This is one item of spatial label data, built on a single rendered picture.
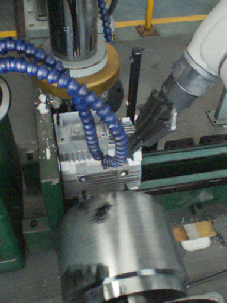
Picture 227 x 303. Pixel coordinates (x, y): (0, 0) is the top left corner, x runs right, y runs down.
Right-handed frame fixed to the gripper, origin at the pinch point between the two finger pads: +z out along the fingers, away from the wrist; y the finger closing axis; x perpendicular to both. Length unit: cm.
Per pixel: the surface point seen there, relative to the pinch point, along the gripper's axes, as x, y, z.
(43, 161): -19.6, 3.6, 7.9
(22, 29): 24, -247, 111
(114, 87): 3.3, -27.1, 2.7
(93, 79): -19.1, 1.2, -14.3
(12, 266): -15.1, 12.5, 39.5
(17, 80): -11, -71, 43
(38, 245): -8.9, 7.7, 36.5
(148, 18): 116, -233, 46
